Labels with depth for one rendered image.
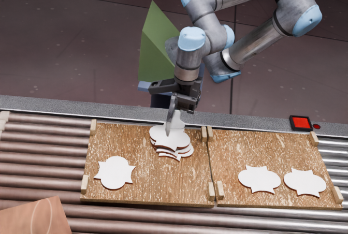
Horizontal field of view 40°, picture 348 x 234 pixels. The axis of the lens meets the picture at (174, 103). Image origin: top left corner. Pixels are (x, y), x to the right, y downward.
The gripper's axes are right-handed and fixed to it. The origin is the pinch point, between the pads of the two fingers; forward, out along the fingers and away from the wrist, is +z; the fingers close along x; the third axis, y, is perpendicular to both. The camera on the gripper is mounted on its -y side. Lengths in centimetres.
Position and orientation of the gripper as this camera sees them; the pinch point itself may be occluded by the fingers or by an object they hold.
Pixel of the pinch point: (171, 122)
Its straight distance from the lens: 159.1
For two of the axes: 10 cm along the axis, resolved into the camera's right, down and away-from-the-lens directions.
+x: 2.8, -5.6, 7.8
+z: -1.2, 7.8, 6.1
